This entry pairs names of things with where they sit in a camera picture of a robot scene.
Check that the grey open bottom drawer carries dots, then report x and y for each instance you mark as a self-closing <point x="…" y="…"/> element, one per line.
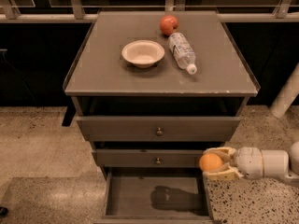
<point x="155" y="196"/>

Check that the red apple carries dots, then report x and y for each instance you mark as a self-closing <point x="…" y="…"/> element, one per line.
<point x="168" y="24"/>

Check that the grey top drawer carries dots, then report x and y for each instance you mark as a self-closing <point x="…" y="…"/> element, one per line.
<point x="157" y="129"/>

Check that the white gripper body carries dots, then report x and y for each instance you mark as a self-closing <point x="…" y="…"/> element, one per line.
<point x="248" y="162"/>

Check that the dark shoe tip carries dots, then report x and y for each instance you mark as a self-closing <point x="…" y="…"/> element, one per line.
<point x="3" y="211"/>

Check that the grey wooden drawer cabinet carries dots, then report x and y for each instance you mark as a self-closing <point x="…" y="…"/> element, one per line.
<point x="102" y="83"/>

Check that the metal railing frame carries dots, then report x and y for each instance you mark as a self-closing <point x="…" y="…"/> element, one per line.
<point x="87" y="10"/>

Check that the beige paper bowl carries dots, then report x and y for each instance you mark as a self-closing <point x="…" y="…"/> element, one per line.
<point x="143" y="53"/>

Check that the small orange fruit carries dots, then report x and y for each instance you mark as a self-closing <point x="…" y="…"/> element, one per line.
<point x="209" y="162"/>

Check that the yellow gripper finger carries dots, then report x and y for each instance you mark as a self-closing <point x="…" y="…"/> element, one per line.
<point x="225" y="153"/>
<point x="226" y="173"/>

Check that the clear plastic water bottle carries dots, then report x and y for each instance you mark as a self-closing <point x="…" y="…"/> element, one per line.
<point x="182" y="52"/>

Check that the white cylindrical post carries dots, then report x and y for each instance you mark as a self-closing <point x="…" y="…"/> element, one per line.
<point x="287" y="95"/>

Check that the grey middle drawer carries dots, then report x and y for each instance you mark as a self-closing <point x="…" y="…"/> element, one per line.
<point x="147" y="158"/>

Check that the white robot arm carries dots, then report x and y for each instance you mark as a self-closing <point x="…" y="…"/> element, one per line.
<point x="279" y="164"/>

